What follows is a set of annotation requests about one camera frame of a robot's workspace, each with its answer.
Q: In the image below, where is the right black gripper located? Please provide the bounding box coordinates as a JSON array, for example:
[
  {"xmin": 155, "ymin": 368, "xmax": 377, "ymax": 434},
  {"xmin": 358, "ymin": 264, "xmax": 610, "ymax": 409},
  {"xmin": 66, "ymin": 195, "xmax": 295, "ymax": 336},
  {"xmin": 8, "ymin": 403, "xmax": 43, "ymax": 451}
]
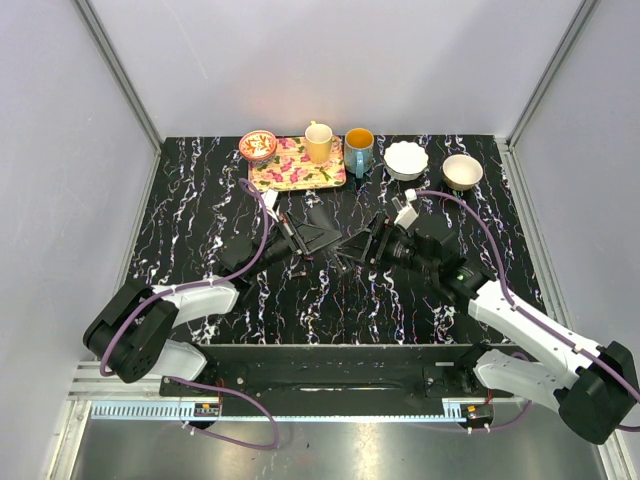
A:
[{"xmin": 331, "ymin": 211, "xmax": 437, "ymax": 277}]

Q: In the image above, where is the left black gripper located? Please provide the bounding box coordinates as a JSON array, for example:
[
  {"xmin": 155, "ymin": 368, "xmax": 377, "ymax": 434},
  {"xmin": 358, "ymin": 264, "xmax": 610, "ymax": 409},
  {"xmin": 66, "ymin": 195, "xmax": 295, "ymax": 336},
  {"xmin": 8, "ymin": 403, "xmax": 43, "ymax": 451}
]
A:
[{"xmin": 246, "ymin": 211, "xmax": 343, "ymax": 279}]

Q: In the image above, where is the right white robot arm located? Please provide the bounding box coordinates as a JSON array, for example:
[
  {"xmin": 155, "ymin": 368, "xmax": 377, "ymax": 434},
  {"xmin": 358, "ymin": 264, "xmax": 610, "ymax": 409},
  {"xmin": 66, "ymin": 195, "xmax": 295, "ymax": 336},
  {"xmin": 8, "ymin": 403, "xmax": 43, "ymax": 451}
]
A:
[{"xmin": 337, "ymin": 213, "xmax": 639, "ymax": 445}]

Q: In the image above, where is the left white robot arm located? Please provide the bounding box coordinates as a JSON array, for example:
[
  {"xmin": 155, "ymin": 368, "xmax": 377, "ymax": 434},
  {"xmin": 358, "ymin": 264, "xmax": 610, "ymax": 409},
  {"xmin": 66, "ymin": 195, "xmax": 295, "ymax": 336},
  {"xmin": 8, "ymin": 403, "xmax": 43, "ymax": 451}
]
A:
[{"xmin": 82, "ymin": 206, "xmax": 342, "ymax": 396}]

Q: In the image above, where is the floral rectangular tray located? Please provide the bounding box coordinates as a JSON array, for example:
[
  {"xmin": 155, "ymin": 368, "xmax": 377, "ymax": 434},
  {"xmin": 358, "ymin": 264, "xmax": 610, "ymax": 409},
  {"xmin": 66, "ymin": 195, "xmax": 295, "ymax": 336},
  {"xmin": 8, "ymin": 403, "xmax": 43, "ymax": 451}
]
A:
[{"xmin": 248, "ymin": 136, "xmax": 346, "ymax": 192}]

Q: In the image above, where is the yellow mug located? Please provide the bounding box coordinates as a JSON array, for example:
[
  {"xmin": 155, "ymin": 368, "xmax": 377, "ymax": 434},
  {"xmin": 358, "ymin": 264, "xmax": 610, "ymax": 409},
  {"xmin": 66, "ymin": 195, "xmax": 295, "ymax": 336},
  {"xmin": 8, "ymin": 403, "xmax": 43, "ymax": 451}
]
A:
[{"xmin": 304, "ymin": 121, "xmax": 333, "ymax": 164}]

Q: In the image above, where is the white scalloped plate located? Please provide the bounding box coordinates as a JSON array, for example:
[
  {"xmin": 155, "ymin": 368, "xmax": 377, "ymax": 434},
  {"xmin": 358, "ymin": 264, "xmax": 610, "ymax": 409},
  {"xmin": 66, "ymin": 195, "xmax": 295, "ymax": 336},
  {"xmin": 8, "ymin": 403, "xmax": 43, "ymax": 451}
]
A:
[{"xmin": 383, "ymin": 141, "xmax": 429, "ymax": 181}]

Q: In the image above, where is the blue mug orange inside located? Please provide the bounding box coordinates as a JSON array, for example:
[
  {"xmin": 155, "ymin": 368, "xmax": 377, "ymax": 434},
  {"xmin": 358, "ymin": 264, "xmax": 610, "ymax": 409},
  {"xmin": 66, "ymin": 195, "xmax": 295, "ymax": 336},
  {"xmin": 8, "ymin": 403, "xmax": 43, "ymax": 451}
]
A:
[{"xmin": 344, "ymin": 128, "xmax": 374, "ymax": 179}]

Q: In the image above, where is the small red patterned bowl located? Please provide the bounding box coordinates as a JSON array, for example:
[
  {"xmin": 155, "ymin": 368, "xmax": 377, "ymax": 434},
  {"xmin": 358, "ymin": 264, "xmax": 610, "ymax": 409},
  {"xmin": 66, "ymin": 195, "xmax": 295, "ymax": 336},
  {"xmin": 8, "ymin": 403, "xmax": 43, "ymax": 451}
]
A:
[{"xmin": 239, "ymin": 130, "xmax": 277, "ymax": 162}]

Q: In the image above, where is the cream bowl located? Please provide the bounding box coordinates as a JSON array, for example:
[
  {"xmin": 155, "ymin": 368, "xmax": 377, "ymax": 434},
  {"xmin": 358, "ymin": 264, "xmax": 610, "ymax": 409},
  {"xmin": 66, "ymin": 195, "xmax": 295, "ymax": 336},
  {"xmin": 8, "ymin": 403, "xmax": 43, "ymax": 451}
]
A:
[{"xmin": 442, "ymin": 154, "xmax": 484, "ymax": 191}]

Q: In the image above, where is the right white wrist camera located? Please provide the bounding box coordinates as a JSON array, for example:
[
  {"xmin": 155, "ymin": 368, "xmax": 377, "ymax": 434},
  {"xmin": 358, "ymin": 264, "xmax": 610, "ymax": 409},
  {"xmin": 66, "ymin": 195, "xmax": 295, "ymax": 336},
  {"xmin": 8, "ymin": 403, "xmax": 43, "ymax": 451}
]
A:
[{"xmin": 392, "ymin": 189, "xmax": 418, "ymax": 230}]

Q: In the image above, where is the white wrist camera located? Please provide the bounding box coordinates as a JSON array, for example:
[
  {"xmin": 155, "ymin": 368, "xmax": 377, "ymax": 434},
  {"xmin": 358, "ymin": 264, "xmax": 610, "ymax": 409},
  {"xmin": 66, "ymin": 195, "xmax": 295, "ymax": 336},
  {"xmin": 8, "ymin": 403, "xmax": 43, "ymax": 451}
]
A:
[
  {"xmin": 261, "ymin": 189, "xmax": 280, "ymax": 221},
  {"xmin": 392, "ymin": 189, "xmax": 418, "ymax": 230}
]

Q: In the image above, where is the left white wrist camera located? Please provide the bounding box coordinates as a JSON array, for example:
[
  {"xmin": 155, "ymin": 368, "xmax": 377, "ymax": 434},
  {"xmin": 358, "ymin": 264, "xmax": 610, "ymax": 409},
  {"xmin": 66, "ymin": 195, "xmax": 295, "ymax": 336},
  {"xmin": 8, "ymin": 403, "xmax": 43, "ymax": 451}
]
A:
[{"xmin": 261, "ymin": 189, "xmax": 280, "ymax": 221}]

